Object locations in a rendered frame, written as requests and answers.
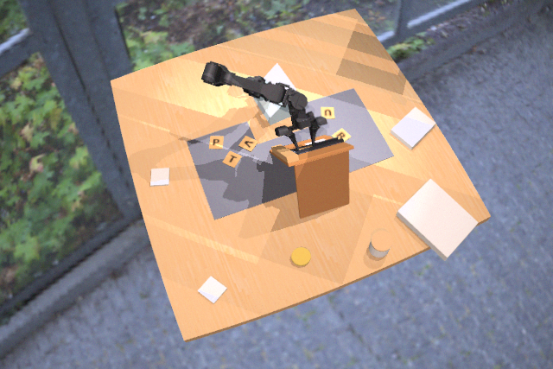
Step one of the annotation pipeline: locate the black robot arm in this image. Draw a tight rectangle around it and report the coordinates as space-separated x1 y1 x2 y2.
201 60 315 130

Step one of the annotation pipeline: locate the yellow flat disc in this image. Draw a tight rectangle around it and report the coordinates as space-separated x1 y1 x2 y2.
292 247 311 266

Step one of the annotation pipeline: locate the grey cylindrical container with wooden lid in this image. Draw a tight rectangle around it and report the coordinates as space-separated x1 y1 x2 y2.
369 231 392 258

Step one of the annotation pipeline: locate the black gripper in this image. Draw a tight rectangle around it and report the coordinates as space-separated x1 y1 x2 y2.
275 108 327 150

